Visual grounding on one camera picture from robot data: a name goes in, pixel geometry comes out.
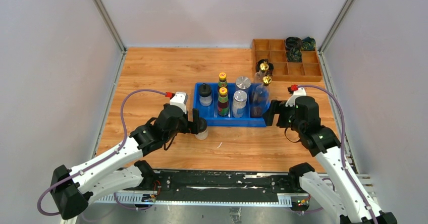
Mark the blue label shaker jar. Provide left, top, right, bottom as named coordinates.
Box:
left=232, top=90, right=248, bottom=118

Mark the black lid seasoning jar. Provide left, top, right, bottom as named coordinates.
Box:
left=195, top=118, right=208, bottom=140

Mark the silver lid powder jar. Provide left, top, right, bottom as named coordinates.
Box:
left=235, top=76, right=251, bottom=93

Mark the blue plastic divided bin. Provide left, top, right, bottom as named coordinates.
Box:
left=193, top=82, right=266, bottom=128

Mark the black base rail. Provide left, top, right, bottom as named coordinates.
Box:
left=95, top=167, right=372, bottom=213

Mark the purple cable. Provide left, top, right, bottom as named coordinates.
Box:
left=297, top=84, right=380, bottom=224
left=36, top=88, right=171, bottom=216

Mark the wooden compartment tray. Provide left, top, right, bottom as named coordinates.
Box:
left=251, top=39, right=323, bottom=82

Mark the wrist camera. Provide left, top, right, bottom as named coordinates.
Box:
left=165, top=92, right=188, bottom=114
left=286, top=84, right=307, bottom=107

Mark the glass oil bottle gold spout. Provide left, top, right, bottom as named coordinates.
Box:
left=253, top=60, right=269, bottom=83

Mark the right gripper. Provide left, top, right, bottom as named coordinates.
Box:
left=262, top=99, right=305, bottom=133

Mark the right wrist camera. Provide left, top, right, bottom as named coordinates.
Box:
left=286, top=84, right=307, bottom=107

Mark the sauce bottle yellow cap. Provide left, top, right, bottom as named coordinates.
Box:
left=217, top=87, right=230, bottom=117
left=218, top=72, right=228, bottom=90

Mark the black coiled strap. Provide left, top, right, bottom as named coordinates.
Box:
left=256, top=59, right=275, bottom=75

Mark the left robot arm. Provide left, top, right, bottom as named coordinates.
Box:
left=49, top=104, right=207, bottom=219

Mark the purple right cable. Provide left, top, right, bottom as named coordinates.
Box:
left=297, top=84, right=380, bottom=224

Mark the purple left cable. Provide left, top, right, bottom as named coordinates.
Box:
left=36, top=88, right=171, bottom=216

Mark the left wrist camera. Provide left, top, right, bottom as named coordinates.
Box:
left=165, top=92, right=188, bottom=114

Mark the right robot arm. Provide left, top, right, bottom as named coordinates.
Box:
left=262, top=96, right=398, bottom=223

